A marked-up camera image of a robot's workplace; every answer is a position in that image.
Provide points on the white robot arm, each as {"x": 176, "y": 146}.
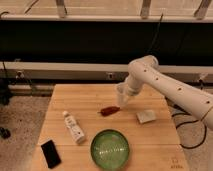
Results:
{"x": 192, "y": 100}

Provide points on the green ceramic bowl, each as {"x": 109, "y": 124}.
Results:
{"x": 110, "y": 150}

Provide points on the red-brown chili pepper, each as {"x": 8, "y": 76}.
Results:
{"x": 109, "y": 110}

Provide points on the beige folded sponge cloth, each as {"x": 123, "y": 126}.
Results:
{"x": 146, "y": 116}

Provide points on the white tube bottle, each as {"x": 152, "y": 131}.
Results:
{"x": 74, "y": 128}

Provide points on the black rectangular phone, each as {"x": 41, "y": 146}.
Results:
{"x": 50, "y": 153}

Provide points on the black object on floor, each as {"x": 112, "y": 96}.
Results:
{"x": 4, "y": 133}

